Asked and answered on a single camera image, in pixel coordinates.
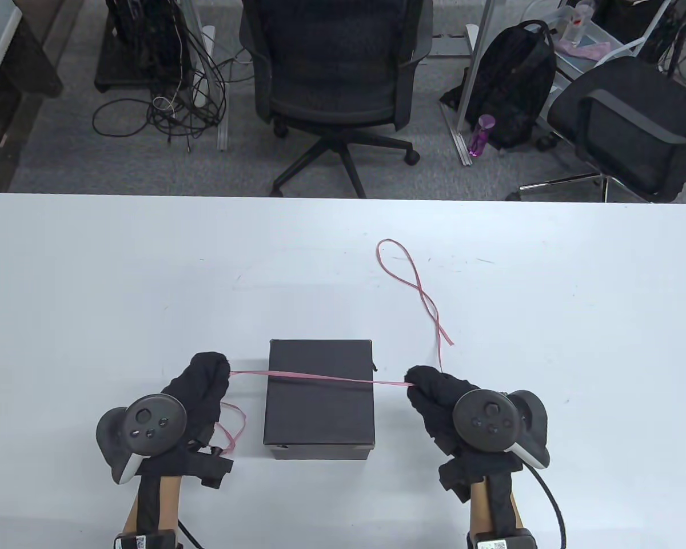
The person's left hand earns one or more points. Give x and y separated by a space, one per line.
206 389

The person's right hand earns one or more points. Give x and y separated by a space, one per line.
434 400

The pink bow ribbon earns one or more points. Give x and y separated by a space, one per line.
320 378

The black gift box lid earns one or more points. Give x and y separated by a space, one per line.
320 412

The black gift box base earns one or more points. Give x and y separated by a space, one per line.
320 453

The person's right forearm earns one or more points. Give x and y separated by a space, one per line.
480 509

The person's left forearm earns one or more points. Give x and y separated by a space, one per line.
168 503

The grey right hand controller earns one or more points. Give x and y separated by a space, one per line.
486 420

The grey hand controller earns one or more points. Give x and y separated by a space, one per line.
154 423
486 420

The grey left hand controller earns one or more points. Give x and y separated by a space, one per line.
154 423

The white desk leg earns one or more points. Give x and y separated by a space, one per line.
223 134
480 40

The purple water bottle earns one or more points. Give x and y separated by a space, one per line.
481 137

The black backpack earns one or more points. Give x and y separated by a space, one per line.
514 80

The black computer tower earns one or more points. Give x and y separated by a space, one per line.
131 57

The black chair with chrome base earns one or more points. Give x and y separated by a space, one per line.
623 114

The black mesh office chair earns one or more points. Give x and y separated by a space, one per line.
331 68

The white power strip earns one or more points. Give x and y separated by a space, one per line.
208 35

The dark desk with white top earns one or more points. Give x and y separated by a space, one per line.
28 63

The pink cloth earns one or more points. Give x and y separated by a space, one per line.
589 50

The clear plastic bin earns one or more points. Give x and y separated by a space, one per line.
597 37

